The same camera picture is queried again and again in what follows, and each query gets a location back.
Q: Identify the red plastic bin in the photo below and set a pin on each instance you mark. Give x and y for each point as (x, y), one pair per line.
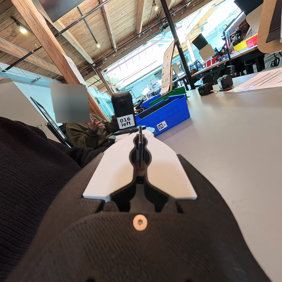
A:
(252, 40)

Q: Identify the tan-edged black panel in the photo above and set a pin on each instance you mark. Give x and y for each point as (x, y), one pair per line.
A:
(271, 26)

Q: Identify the green plastic bin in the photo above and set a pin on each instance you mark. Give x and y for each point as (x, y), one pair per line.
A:
(174, 91)

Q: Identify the ceiling spot light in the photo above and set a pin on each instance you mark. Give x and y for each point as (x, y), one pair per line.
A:
(156, 7)
(98, 45)
(23, 29)

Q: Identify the wooden pillar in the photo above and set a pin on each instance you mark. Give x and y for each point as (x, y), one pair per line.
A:
(50, 48)

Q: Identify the black charger box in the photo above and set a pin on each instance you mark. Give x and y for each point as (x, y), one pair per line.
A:
(205, 89)

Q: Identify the person's dark knit sweater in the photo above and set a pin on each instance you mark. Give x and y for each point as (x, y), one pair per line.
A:
(33, 187)

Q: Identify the printed paper sheet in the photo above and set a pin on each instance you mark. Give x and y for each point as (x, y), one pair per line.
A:
(260, 80)

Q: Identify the black and grey device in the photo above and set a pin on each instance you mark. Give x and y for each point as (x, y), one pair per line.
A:
(225, 82)

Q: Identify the paper notice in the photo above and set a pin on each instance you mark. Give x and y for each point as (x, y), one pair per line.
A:
(75, 68)

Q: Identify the blue plastic bin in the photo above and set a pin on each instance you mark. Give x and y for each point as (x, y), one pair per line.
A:
(165, 114)

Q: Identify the yellow plastic bin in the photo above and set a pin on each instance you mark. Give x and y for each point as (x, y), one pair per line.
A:
(240, 45)

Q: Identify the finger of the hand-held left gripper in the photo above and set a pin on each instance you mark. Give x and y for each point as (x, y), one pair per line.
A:
(120, 138)

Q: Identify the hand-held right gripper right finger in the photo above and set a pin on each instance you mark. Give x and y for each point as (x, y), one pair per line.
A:
(167, 174)

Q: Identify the black-framed board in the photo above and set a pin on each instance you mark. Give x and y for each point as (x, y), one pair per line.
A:
(50, 121)

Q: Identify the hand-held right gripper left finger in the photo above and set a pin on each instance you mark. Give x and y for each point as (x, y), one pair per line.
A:
(110, 171)

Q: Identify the dark hanging screen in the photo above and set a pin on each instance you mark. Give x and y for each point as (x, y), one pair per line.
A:
(59, 8)

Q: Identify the cardboard sign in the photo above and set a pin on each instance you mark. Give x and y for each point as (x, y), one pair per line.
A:
(167, 68)

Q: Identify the black adhesive mounting pad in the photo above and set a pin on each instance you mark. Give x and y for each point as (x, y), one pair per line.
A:
(140, 143)

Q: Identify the black metal pole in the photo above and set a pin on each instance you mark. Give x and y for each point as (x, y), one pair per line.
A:
(178, 44)

